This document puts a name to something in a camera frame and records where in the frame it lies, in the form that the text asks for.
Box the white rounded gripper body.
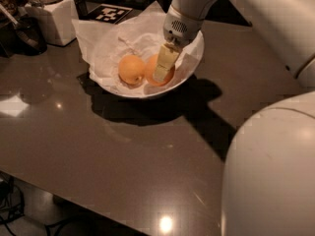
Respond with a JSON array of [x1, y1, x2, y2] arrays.
[[163, 5, 204, 47]]

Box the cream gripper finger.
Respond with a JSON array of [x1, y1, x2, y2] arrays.
[[153, 42, 182, 83]]

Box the orange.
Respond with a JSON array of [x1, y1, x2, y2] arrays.
[[145, 54, 175, 87], [118, 55, 145, 86]]

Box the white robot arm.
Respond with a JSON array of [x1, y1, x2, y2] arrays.
[[154, 0, 315, 236]]

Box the white bowl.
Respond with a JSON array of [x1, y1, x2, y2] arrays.
[[88, 13, 206, 100]]

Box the white crumpled paper liner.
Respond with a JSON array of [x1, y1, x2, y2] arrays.
[[71, 0, 205, 96]]

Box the black white marker card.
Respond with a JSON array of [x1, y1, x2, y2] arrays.
[[88, 4, 133, 24]]

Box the white square jar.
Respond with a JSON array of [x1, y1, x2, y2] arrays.
[[26, 0, 79, 46]]

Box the black round pan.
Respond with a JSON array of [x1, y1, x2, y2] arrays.
[[0, 4, 47, 55]]

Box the black floor cables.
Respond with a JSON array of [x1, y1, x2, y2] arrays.
[[0, 175, 93, 236]]

